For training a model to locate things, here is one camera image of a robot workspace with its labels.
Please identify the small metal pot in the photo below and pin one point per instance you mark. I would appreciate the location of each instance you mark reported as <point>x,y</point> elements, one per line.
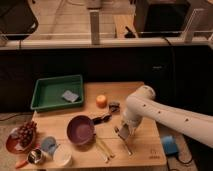
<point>35,157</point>

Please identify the bunch of dark grapes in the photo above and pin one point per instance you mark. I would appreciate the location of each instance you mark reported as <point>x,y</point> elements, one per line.
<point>26,133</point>

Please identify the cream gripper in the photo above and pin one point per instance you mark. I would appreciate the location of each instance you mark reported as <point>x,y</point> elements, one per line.
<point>131,126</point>

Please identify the small dark toy block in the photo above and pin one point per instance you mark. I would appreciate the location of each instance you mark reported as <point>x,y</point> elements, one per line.
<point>114,107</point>

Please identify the blue tape roll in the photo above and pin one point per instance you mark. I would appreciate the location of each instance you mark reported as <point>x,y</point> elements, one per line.
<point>169,145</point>

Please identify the black box on shelf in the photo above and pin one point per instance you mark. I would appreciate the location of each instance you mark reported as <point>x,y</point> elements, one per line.
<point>164,17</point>

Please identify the silver fork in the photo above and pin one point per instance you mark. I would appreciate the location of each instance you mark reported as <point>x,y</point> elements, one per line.
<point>124,142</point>

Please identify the red plate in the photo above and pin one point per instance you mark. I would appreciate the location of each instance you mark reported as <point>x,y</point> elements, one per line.
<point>13,146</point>

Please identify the grey blue sponge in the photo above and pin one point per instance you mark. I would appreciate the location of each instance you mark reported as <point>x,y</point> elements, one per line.
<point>70,96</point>

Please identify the orange fruit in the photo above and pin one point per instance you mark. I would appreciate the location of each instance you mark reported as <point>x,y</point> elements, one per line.
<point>101,101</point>

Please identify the blue cup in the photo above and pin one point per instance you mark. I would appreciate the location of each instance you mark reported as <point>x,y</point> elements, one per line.
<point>49,145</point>

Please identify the purple frying pan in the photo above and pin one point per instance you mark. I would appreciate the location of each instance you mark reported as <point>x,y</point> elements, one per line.
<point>81,128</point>

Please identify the green plastic tray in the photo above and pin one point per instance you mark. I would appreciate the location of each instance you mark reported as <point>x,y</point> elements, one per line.
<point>48,92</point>

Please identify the grey metal post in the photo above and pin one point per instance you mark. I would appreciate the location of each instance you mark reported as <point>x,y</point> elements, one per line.
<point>94,23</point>

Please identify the yellow handled utensil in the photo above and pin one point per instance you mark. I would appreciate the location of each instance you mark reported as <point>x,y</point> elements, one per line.
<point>104,150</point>

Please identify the black office chair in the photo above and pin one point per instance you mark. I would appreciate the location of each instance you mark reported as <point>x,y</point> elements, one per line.
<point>17,20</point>

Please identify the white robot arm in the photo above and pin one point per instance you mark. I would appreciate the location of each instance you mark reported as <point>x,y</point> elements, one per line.
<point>141,103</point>

